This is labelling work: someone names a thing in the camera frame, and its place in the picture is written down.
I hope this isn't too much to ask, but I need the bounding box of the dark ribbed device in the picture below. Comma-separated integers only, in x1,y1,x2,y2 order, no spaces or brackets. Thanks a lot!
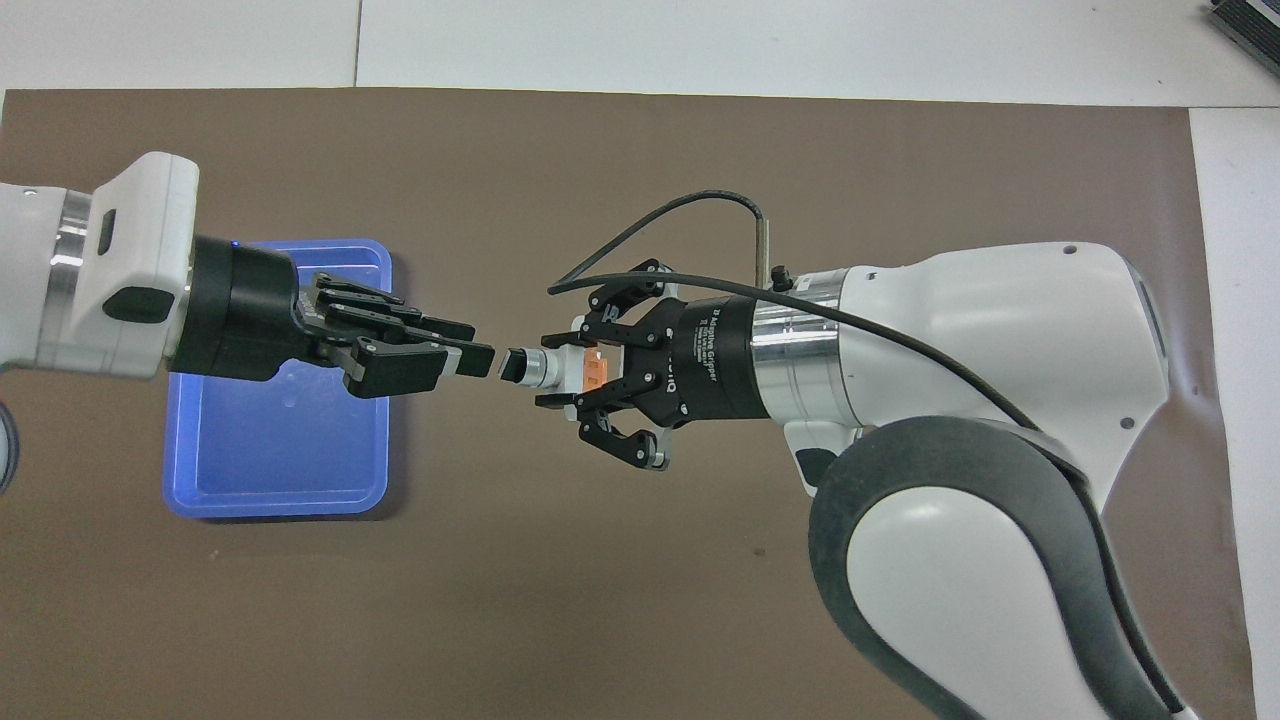
1205,0,1280,49

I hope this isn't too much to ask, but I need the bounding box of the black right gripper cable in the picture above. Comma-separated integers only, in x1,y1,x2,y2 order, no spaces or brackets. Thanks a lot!
547,192,1043,433

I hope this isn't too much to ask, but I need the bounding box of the orange white rotary switch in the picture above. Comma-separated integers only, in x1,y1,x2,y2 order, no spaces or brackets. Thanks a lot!
497,340,613,396

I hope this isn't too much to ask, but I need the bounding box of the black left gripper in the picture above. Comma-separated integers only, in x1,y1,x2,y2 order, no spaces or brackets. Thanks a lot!
165,237,496,399

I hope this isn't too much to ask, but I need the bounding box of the blue plastic tray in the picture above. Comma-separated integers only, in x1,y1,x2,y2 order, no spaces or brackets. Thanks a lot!
163,238,393,519

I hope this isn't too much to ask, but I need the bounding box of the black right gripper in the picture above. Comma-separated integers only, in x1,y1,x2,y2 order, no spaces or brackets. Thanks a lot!
537,258,771,471

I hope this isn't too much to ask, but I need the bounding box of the brown table mat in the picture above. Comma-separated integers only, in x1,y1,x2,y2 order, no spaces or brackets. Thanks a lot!
0,88,1257,720

